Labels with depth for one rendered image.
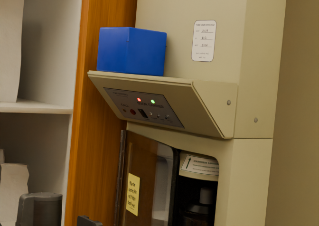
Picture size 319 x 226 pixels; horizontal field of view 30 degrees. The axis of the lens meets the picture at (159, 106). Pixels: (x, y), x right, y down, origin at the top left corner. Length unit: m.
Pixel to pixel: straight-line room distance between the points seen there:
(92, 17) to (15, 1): 1.07
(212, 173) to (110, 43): 0.33
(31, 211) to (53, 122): 1.43
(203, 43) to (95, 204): 0.46
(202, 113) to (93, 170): 0.39
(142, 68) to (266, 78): 0.24
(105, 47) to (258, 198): 0.42
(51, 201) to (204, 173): 0.33
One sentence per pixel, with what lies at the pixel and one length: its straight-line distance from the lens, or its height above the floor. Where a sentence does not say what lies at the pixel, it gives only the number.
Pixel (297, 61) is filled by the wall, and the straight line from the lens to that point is 1.54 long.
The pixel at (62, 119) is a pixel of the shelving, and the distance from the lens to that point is 2.36.
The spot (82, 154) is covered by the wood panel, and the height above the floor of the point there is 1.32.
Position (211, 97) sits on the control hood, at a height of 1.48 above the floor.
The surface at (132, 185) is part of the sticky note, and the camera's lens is 1.23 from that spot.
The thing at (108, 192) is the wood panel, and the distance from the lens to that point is 1.38.
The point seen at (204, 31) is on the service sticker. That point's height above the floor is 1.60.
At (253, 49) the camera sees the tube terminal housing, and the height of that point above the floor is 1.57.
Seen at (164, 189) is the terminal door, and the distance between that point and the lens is 1.06.
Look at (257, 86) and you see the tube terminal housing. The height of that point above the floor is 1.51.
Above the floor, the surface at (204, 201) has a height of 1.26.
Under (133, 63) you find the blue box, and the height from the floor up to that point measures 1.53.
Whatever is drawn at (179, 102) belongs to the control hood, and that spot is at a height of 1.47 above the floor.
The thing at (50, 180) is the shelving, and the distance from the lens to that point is 2.44.
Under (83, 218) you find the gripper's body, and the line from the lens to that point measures 1.08.
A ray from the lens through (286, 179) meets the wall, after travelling 1.55.
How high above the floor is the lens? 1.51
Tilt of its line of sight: 3 degrees down
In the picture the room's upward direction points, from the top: 5 degrees clockwise
